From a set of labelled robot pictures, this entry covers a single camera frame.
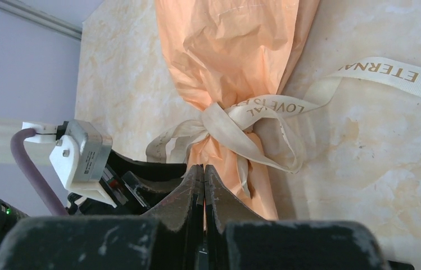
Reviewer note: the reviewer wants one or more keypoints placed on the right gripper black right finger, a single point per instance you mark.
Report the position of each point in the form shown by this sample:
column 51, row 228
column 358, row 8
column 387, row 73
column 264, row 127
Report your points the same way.
column 222, row 208

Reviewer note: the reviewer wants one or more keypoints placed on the aluminium frame rail left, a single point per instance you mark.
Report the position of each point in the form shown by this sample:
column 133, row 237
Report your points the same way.
column 35, row 16

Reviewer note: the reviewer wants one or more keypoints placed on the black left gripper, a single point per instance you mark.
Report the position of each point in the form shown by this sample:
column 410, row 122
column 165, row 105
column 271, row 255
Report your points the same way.
column 135, row 186

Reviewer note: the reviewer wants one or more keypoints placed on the cream printed ribbon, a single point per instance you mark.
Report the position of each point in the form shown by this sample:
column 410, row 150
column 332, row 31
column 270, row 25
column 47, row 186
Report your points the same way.
column 288, row 108

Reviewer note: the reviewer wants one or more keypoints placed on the flower bouquet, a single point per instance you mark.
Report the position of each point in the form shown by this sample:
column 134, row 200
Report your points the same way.
column 222, row 55

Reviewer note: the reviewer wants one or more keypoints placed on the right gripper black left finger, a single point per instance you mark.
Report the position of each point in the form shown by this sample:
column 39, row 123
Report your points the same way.
column 180, row 231

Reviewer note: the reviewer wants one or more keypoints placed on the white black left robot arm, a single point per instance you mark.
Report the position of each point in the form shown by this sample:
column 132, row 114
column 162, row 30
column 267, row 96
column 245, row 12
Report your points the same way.
column 9, row 216

